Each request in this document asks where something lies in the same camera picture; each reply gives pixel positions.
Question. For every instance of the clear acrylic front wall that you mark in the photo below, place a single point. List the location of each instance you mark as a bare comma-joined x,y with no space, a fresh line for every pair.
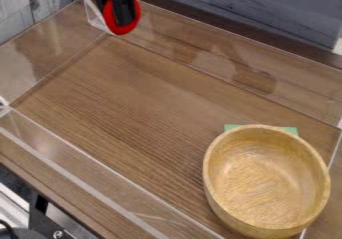
111,205

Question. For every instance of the clear acrylic corner bracket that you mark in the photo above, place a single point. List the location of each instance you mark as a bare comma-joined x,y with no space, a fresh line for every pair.
95,16

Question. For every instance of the clear acrylic back wall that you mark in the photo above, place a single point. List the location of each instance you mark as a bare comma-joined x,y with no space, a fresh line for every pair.
281,76

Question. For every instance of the clear acrylic wall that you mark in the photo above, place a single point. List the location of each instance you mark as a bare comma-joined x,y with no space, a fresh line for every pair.
281,76
34,53
111,205

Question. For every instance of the wooden bowl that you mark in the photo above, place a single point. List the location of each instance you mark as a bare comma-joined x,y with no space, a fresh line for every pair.
266,181

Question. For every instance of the black table leg clamp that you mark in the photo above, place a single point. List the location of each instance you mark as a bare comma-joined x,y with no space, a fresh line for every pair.
42,223

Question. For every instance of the clear acrylic left wall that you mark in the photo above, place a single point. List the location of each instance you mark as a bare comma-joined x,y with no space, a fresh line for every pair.
34,53

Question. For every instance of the red plush strawberry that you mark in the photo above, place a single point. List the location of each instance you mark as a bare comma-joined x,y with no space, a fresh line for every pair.
121,30

